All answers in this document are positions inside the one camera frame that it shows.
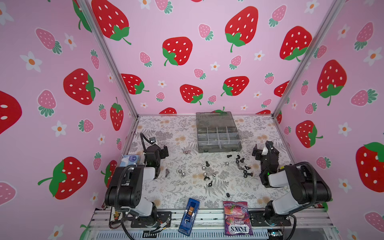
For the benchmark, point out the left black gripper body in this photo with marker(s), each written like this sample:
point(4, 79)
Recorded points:
point(162, 151)

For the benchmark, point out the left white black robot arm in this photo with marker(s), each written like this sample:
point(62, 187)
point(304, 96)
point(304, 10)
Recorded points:
point(124, 192)

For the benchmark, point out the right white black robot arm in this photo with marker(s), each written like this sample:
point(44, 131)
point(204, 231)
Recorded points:
point(306, 188)

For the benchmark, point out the blue rectangular plastic box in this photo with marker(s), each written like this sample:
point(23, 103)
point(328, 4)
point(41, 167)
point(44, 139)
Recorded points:
point(189, 217)

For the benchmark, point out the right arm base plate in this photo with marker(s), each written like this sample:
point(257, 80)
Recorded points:
point(262, 219)

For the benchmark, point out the blue white tissue pack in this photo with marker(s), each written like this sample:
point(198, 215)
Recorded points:
point(129, 160)

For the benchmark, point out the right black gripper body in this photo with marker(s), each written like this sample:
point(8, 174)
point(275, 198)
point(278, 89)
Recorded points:
point(262, 153)

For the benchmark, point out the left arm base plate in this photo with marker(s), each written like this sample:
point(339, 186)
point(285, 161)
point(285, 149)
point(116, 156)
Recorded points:
point(153, 221)

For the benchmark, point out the grey plastic compartment organizer box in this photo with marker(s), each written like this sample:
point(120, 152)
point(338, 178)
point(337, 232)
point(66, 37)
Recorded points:
point(217, 133)

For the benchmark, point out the purple Fox's candy bag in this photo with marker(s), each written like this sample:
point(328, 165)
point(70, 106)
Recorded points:
point(237, 219)

